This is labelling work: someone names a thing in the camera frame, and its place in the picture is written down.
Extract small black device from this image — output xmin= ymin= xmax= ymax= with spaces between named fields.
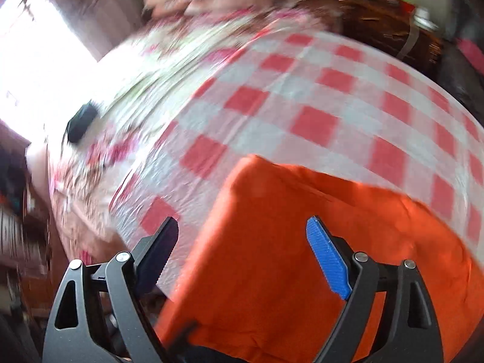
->
xmin=66 ymin=100 xmax=98 ymax=145

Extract carved dark wooden nightstand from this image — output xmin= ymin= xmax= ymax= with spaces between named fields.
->
xmin=295 ymin=0 xmax=445 ymax=65

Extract dark red cushion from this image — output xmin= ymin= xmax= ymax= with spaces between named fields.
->
xmin=456 ymin=38 xmax=484 ymax=65

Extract pink white checkered plastic cloth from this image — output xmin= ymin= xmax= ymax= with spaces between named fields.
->
xmin=110 ymin=30 xmax=484 ymax=299

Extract dark wooden shelf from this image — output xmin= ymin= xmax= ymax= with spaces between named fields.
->
xmin=0 ymin=121 xmax=54 ymax=311

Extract black leather armchair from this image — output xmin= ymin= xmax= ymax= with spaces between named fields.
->
xmin=442 ymin=8 xmax=484 ymax=110

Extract orange pants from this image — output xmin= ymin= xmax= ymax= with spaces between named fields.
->
xmin=155 ymin=154 xmax=484 ymax=363

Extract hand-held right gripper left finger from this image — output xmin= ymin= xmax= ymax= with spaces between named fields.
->
xmin=42 ymin=217 xmax=179 ymax=363

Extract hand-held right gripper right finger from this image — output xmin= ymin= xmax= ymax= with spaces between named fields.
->
xmin=306 ymin=215 xmax=444 ymax=363

